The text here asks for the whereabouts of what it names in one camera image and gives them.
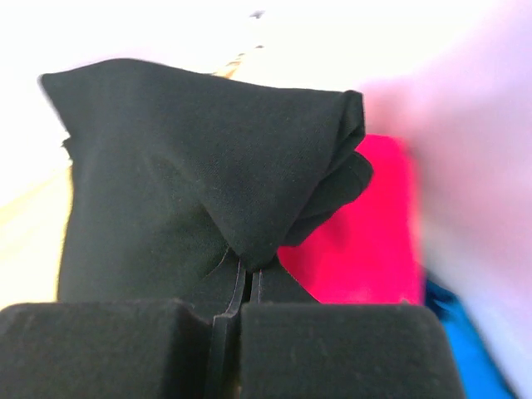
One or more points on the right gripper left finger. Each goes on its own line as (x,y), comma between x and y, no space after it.
(134,349)

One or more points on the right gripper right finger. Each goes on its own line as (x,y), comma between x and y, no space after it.
(291,346)

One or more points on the black floral print t-shirt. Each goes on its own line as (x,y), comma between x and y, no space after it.
(172,170)

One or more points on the folded pink t-shirt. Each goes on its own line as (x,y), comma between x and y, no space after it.
(367,252)

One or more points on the blue t-shirt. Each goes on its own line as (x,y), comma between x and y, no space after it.
(480,376)

